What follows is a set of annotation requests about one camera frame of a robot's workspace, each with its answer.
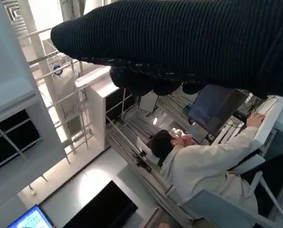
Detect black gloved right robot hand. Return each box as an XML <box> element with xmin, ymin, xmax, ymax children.
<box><xmin>50</xmin><ymin>0</ymin><xmax>283</xmax><ymax>99</ymax></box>

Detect dark blue computer monitor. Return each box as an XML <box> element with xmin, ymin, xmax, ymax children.
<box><xmin>187</xmin><ymin>84</ymin><xmax>248</xmax><ymax>133</ymax></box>

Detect white shelf cabinet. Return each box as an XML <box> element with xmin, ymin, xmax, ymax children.
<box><xmin>75</xmin><ymin>67</ymin><xmax>137</xmax><ymax>152</ymax></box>

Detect white desk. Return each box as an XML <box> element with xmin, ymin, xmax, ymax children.
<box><xmin>250</xmin><ymin>96</ymin><xmax>283</xmax><ymax>145</ymax></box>

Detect person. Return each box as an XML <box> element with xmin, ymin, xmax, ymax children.
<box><xmin>147</xmin><ymin>113</ymin><xmax>283</xmax><ymax>220</ymax></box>

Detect grey office chair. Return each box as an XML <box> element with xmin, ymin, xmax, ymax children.
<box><xmin>179</xmin><ymin>154</ymin><xmax>283</xmax><ymax>228</ymax></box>

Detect bright blue laptop screen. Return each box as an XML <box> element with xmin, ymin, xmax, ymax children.
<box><xmin>7</xmin><ymin>204</ymin><xmax>55</xmax><ymax>228</ymax></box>

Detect white metal frame rack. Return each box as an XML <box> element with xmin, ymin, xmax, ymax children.
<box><xmin>20</xmin><ymin>0</ymin><xmax>113</xmax><ymax>164</ymax></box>

